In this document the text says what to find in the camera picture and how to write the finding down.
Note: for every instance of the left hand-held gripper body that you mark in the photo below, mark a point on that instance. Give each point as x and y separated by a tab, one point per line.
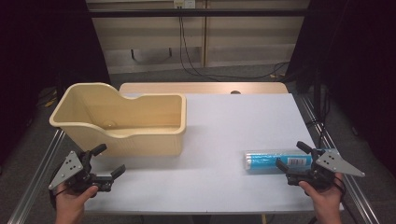
69	169

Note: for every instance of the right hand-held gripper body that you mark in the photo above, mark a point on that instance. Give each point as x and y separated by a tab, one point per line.
333	162

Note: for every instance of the blue roll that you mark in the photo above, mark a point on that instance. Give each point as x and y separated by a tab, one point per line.
263	160

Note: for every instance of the beige plastic storage basket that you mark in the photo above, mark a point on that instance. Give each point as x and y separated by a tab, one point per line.
140	140

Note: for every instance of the person's left hand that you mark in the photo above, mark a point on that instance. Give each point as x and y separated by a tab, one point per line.
70	205

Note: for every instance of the person's right hand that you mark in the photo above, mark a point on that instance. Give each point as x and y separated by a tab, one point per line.
327	203

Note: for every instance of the black metal stand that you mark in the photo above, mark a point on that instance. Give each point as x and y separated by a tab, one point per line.
317	93

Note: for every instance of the white table board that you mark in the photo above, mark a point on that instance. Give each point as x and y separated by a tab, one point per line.
224	130

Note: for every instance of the black curtain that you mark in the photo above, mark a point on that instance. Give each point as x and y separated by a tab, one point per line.
46	62
358	62

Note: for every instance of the wooden table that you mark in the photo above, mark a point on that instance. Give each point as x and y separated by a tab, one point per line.
202	87

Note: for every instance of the black horizontal bar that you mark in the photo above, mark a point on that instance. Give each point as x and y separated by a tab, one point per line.
199	13

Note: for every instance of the aluminium rail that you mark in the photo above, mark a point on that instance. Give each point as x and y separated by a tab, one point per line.
358	193
34	179

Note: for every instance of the white wall socket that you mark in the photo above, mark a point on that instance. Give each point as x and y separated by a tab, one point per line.
185	3

